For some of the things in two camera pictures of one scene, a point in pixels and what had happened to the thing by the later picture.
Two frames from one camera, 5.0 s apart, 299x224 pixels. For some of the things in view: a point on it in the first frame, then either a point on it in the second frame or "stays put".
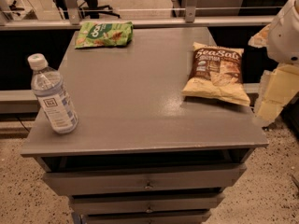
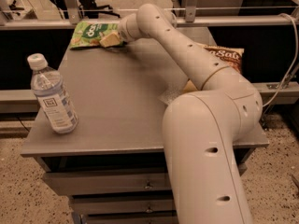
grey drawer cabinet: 142,151 stays put
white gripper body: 285,37 → 123,32
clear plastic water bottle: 49,91 stays put
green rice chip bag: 103,34 stays put
